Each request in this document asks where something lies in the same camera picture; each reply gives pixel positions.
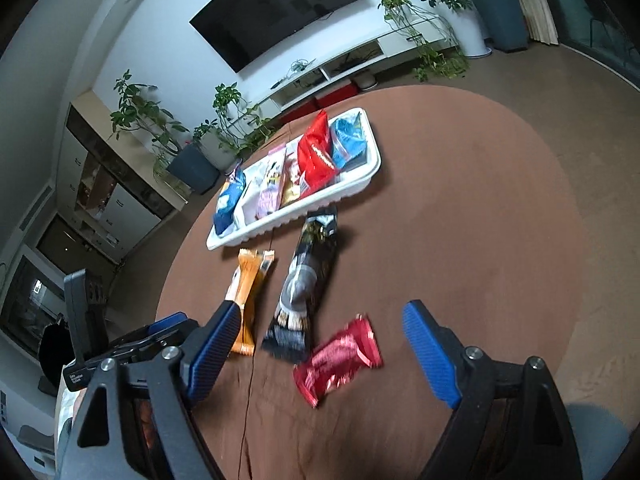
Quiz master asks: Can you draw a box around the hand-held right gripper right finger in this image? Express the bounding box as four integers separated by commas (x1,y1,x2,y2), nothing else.
401,299,585,480

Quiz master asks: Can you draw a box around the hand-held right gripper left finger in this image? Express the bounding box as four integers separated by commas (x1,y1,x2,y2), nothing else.
67,299,242,480

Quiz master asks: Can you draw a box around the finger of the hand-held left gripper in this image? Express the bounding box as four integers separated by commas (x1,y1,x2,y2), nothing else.
127,324,203,361
112,311,190,347

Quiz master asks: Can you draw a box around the yellow orange snack packet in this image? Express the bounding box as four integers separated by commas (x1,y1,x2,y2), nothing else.
226,248,277,359

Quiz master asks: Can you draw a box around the small shiny red packet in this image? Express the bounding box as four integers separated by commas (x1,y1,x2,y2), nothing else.
292,313,384,408

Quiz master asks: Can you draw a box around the long black snack packet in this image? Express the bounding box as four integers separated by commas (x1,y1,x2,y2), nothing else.
260,207,341,366

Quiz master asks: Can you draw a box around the large dark blue snack packet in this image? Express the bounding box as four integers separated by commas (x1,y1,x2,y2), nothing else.
213,164,248,237

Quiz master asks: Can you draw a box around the white snack pouch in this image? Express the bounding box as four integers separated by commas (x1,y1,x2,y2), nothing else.
235,161,267,227

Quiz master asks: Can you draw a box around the pink cartoon snack packet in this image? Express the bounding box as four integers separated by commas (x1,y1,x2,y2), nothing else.
256,145,289,222

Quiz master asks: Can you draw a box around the white plastic tray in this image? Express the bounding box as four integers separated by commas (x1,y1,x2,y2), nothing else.
206,107,382,252

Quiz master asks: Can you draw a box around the gold snack packet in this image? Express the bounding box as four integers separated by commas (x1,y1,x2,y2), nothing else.
280,152,307,209

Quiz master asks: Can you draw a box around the large red snack packet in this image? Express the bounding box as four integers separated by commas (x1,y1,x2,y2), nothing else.
297,109,338,197

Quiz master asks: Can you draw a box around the light blue snack packet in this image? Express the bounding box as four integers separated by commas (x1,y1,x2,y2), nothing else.
329,111,369,171

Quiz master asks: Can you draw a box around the black chair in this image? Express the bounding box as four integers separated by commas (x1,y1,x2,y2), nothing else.
38,321,72,397

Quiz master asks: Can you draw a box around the wooden storage cabinet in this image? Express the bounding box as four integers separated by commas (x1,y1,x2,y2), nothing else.
54,101,177,262

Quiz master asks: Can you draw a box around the tall plant in blue pot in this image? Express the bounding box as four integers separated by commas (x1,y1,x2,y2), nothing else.
109,70,222,196

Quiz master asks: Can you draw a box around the plant in white ribbed pot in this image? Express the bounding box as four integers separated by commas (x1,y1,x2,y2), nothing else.
192,119,242,172

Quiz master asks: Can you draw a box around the person's grey trouser leg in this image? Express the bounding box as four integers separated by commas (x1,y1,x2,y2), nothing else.
564,402,632,480

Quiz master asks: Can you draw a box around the trailing vine plant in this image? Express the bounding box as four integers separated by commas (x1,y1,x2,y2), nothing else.
212,82,283,158
375,0,471,83

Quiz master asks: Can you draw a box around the white television cabinet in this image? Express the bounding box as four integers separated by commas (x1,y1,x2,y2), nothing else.
251,35,402,122

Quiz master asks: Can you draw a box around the small-leaf plant in white pot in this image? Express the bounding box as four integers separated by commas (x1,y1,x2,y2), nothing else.
414,0,493,58

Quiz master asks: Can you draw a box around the broad-leaf plant in blue pot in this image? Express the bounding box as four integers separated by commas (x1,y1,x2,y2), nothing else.
439,0,530,54

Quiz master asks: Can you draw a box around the glass sliding door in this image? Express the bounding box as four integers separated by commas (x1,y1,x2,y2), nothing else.
547,0,640,92

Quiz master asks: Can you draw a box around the black wall television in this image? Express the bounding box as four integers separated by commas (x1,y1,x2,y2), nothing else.
189,0,369,74

